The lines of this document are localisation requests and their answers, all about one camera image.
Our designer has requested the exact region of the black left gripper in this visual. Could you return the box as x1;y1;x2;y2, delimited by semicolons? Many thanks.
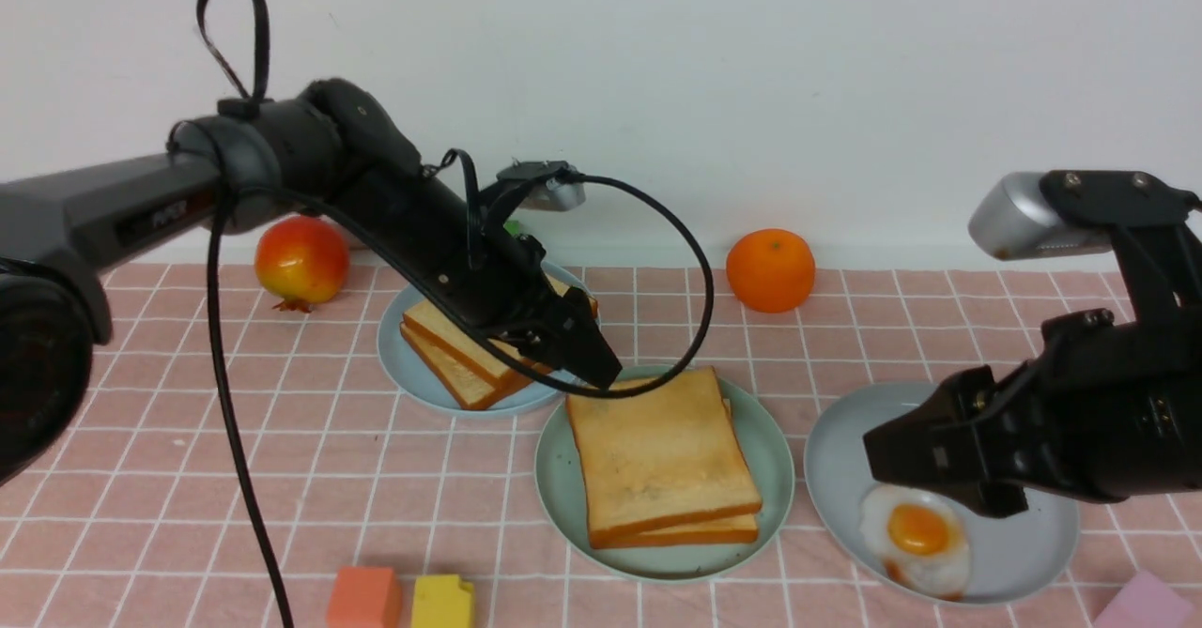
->
413;154;623;390

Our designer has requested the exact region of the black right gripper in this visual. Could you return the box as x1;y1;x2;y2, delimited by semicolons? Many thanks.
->
863;310;1201;519

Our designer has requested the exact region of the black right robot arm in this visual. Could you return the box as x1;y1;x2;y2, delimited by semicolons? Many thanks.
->
910;189;1200;517

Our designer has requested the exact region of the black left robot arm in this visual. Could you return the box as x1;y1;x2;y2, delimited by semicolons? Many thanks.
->
2;79;707;482

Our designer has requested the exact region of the fried egg near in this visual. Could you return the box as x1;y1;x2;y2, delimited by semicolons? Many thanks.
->
859;485;972;602

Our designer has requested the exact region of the toast slice bottom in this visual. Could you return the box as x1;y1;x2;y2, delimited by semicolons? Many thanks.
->
399;322;532;411

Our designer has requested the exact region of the grey plate with eggs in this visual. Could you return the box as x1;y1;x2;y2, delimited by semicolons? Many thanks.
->
804;381;1081;608

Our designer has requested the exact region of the green centre plate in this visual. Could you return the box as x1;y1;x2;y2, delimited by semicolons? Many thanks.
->
535;366;797;583

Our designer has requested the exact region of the blue bread plate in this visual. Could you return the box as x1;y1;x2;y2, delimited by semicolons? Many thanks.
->
377;286;563;419

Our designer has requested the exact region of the orange mandarin fruit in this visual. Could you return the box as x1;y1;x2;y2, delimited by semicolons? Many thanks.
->
725;227;817;314

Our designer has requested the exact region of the pink block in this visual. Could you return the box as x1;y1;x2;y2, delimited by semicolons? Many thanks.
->
1093;571;1196;627

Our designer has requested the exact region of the pink checkered tablecloth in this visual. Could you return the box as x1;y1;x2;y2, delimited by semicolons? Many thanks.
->
1;263;1201;627

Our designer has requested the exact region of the red pomegranate fruit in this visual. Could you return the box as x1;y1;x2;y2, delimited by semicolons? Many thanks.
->
254;217;349;314

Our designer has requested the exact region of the yellow block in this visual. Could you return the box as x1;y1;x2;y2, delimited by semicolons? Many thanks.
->
409;575;475;628

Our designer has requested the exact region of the orange block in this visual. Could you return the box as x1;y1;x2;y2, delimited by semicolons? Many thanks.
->
325;565;403;628

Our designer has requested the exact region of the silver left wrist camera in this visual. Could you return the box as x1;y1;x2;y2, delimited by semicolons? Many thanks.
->
495;161;587;212

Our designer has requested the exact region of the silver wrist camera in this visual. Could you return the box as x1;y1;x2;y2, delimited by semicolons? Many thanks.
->
968;170;1201;261
495;161;587;212

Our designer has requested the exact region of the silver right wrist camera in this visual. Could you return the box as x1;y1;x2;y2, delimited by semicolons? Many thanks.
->
968;170;1201;261

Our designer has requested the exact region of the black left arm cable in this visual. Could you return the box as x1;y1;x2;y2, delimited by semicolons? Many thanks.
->
167;0;715;628

